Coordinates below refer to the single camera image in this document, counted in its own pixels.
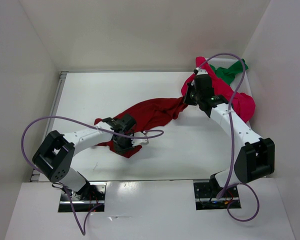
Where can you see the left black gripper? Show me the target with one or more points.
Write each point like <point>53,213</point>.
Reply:
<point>120,149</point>

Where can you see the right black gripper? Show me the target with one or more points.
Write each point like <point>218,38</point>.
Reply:
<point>187,99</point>

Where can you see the dark red t shirt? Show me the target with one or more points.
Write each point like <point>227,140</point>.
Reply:
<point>156,112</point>

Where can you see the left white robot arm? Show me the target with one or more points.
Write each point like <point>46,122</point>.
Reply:
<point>54,156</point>

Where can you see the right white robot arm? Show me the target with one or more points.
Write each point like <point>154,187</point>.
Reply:
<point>252,156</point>

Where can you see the green t shirt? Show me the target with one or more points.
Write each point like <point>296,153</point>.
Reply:
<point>229,74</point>

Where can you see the pink t shirt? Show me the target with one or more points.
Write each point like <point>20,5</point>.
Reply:
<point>243,104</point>

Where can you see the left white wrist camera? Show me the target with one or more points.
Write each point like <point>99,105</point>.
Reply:
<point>139,141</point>

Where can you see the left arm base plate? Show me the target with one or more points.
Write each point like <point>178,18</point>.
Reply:
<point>94,200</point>

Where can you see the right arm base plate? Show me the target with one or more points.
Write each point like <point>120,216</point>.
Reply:
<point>205,198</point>

